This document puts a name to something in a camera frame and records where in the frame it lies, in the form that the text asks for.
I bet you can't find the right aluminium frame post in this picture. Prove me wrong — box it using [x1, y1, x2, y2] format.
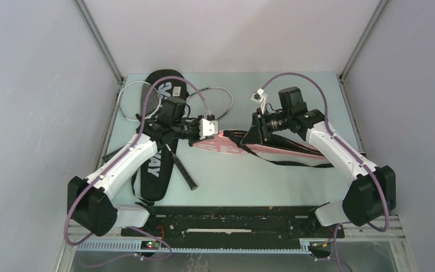
[339, 0, 391, 82]

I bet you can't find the white racket under pink bag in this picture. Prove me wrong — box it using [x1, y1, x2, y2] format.
[185, 86, 234, 120]

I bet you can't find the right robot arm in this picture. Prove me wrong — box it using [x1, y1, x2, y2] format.
[240, 87, 396, 237]

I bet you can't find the pink sport racket bag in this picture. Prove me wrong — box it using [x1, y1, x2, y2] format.
[193, 130, 333, 168]

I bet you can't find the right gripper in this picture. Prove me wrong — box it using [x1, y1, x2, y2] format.
[240, 108, 291, 146]

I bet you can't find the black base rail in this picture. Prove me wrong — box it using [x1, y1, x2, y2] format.
[142, 206, 345, 250]

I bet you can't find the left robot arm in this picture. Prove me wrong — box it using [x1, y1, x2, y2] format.
[66, 97, 217, 236]

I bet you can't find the aluminium frame post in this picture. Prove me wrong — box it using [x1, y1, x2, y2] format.
[339, 0, 391, 82]
[72, 0, 124, 169]

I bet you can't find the black racket bag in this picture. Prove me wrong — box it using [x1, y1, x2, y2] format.
[131, 69, 189, 206]

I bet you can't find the left aluminium frame post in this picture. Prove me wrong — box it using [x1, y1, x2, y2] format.
[72, 0, 124, 169]

